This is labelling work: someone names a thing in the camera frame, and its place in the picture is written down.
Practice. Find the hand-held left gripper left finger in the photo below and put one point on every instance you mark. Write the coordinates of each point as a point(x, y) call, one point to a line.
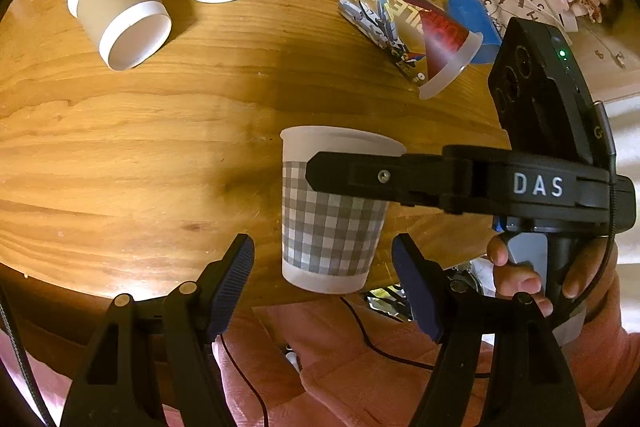
point(231, 287)

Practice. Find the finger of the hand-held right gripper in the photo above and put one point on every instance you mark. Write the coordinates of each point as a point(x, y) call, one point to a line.
point(370, 174)

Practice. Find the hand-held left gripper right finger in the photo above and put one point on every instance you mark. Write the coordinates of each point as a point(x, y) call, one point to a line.
point(417, 287)

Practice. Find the grey checked paper cup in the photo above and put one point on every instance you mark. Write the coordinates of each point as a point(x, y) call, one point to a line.
point(327, 227)

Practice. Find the person's right forearm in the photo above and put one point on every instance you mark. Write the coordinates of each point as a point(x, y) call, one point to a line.
point(610, 352)

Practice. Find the red patterned paper cup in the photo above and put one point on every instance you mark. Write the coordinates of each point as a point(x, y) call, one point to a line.
point(400, 27)

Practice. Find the blue plastic cup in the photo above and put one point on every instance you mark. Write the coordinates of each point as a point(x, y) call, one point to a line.
point(475, 19)

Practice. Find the brown banded paper cup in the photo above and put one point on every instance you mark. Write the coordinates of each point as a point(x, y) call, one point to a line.
point(117, 7)

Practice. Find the person's right hand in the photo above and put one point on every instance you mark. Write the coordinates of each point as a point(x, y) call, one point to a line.
point(515, 279)

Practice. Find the person's pink pants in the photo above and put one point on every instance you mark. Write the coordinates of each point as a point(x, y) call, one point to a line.
point(330, 367)

